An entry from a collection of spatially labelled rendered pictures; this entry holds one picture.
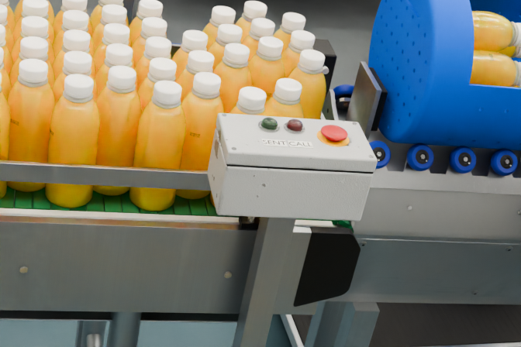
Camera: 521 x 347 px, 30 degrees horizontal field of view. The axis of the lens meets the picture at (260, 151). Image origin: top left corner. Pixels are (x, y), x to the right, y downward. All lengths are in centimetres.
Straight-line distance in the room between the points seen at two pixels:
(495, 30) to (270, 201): 53
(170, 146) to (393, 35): 46
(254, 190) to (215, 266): 24
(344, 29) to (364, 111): 290
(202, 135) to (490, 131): 47
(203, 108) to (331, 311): 70
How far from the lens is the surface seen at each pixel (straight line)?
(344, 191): 129
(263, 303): 142
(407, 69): 156
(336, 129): 130
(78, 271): 145
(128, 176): 138
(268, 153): 123
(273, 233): 134
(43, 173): 137
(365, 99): 161
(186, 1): 447
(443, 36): 149
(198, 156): 143
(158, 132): 136
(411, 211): 162
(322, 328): 199
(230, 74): 150
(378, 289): 178
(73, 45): 146
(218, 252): 145
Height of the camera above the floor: 173
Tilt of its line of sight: 31 degrees down
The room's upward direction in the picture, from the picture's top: 12 degrees clockwise
